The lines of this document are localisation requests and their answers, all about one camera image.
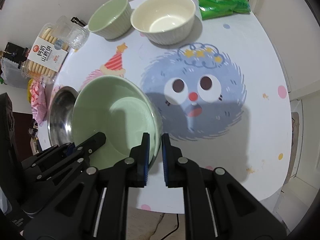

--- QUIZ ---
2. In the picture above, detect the black wrist watch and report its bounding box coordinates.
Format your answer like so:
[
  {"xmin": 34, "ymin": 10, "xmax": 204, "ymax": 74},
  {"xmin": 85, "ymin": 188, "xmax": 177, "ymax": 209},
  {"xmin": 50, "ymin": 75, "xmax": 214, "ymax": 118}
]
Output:
[{"xmin": 28, "ymin": 119, "xmax": 39, "ymax": 138}]

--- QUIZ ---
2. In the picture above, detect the clear drinking glass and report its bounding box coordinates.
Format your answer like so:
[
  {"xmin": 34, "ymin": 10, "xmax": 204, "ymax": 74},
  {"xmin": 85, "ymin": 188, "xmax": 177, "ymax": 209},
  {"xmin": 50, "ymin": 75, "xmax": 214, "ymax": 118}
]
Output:
[{"xmin": 52, "ymin": 16, "xmax": 89, "ymax": 50}]

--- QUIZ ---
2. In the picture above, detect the clear biscuit cracker box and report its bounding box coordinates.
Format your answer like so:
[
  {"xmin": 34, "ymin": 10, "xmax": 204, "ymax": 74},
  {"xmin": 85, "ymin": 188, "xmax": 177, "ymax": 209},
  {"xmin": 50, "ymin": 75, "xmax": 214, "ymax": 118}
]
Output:
[{"xmin": 22, "ymin": 23, "xmax": 69, "ymax": 84}]

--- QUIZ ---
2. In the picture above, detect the pink snack bag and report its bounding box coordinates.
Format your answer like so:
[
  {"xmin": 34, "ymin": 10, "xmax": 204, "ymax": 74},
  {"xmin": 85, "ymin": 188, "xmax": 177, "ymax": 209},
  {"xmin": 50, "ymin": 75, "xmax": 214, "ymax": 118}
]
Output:
[{"xmin": 29, "ymin": 80, "xmax": 48, "ymax": 125}]

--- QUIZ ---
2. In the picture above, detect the black power cable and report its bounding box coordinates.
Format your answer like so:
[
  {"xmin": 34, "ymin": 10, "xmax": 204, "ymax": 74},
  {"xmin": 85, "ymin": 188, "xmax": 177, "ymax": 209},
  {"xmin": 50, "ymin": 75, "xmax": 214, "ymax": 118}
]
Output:
[{"xmin": 159, "ymin": 213, "xmax": 180, "ymax": 240}]

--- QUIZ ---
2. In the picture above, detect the wide green ribbed bowl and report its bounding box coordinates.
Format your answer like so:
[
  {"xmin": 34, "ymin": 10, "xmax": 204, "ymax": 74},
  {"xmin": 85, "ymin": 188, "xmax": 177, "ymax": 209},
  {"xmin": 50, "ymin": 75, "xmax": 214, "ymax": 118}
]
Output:
[{"xmin": 72, "ymin": 75, "xmax": 163, "ymax": 170}]

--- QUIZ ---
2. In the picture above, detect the stainless steel bowl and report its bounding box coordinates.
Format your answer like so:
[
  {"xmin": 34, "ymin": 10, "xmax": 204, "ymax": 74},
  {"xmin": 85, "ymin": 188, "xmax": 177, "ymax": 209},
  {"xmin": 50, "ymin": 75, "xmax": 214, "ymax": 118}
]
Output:
[{"xmin": 48, "ymin": 86, "xmax": 78, "ymax": 146}]

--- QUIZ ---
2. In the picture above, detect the small green ribbed bowl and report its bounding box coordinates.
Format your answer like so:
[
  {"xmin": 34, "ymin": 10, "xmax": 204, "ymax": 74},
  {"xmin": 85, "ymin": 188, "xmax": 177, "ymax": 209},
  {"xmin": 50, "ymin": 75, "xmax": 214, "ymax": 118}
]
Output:
[{"xmin": 88, "ymin": 0, "xmax": 132, "ymax": 40}]

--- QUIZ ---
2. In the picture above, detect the cream white ribbed bowl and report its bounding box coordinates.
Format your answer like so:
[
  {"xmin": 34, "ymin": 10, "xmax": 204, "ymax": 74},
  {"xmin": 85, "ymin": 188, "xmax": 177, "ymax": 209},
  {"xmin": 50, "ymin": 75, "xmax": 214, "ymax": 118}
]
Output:
[{"xmin": 130, "ymin": 0, "xmax": 196, "ymax": 46}]

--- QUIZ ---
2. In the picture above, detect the black wire rack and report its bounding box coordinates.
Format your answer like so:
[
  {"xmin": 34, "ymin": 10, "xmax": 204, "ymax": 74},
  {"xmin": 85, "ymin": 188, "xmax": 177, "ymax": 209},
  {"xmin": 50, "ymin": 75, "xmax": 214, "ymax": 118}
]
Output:
[{"xmin": 71, "ymin": 17, "xmax": 87, "ymax": 27}]

